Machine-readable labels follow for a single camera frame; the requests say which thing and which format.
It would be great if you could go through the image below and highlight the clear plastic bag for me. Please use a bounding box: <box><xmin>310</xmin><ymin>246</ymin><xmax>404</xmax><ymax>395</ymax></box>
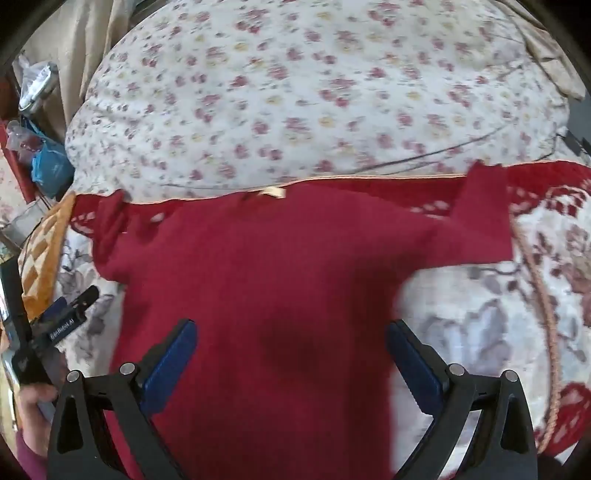
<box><xmin>18</xmin><ymin>62</ymin><xmax>61</xmax><ymax>116</ymax></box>

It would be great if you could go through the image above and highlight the beige curtain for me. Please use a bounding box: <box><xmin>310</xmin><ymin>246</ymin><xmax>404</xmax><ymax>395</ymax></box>
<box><xmin>14</xmin><ymin>0</ymin><xmax>148</xmax><ymax>139</ymax></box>
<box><xmin>499</xmin><ymin>0</ymin><xmax>587</xmax><ymax>102</ymax></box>

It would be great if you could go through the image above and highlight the blue plastic bag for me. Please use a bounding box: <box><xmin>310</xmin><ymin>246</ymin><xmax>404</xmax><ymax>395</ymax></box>
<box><xmin>31</xmin><ymin>136</ymin><xmax>75</xmax><ymax>188</ymax></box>

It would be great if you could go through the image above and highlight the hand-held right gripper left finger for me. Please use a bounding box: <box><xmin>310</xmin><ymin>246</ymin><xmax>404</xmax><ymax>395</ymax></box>
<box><xmin>46</xmin><ymin>318</ymin><xmax>199</xmax><ymax>480</ymax></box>

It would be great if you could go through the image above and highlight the person's left forearm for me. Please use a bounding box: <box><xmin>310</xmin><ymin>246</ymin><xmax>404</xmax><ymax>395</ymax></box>
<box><xmin>14</xmin><ymin>431</ymin><xmax>49</xmax><ymax>480</ymax></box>

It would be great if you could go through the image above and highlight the person's left hand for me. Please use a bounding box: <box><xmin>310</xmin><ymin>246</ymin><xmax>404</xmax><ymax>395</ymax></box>
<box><xmin>16</xmin><ymin>383</ymin><xmax>58</xmax><ymax>457</ymax></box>

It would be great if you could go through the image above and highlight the red knit sweater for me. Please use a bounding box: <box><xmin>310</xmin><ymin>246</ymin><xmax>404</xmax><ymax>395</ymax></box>
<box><xmin>92</xmin><ymin>162</ymin><xmax>514</xmax><ymax>480</ymax></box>

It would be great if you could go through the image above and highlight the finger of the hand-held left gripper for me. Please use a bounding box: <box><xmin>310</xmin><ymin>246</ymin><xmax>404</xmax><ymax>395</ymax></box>
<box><xmin>30</xmin><ymin>285</ymin><xmax>100</xmax><ymax>352</ymax></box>

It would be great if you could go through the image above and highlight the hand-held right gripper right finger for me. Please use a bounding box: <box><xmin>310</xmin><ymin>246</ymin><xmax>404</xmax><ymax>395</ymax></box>
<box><xmin>385</xmin><ymin>319</ymin><xmax>539</xmax><ymax>480</ymax></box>

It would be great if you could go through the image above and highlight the orange patterned cushion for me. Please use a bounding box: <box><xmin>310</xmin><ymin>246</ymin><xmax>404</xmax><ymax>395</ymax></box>
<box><xmin>18</xmin><ymin>191</ymin><xmax>77</xmax><ymax>321</ymax></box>

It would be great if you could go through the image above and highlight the red and white plush blanket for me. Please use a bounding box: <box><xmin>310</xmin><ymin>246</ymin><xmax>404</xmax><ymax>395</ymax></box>
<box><xmin>55</xmin><ymin>159</ymin><xmax>591</xmax><ymax>467</ymax></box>

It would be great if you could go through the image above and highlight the white floral quilt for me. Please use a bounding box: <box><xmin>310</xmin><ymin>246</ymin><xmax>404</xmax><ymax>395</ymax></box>
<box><xmin>65</xmin><ymin>0</ymin><xmax>571</xmax><ymax>204</ymax></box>

